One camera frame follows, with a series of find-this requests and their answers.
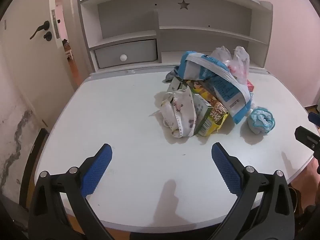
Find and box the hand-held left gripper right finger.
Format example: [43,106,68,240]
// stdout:
[209,142,295,240]

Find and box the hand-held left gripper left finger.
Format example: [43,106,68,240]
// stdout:
[28,143,116,240]

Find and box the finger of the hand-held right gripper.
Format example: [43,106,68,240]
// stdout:
[294,126,320,153]
[308,112,320,125]

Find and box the crumpled light blue cloth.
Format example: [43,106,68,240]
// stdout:
[247,107,276,134]

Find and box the yellow printed snack packet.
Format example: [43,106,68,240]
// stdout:
[184,79,229,137]

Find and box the printed white face mask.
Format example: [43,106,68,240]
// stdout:
[149,88,198,138]

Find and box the blue white plastic packaging bag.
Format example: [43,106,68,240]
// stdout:
[179,51,252,125]

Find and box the cream door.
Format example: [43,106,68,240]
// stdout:
[0,0,83,130]

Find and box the small white stool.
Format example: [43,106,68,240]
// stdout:
[63,39,75,61]

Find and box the grey drawer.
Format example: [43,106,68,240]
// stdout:
[94,39,158,69]

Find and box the white grey desk hutch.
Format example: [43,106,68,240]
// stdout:
[76,0,273,74]

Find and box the black metal frame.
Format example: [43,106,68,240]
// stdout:
[19,127,49,205]

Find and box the black door handle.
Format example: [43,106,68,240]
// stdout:
[29,21,50,40]

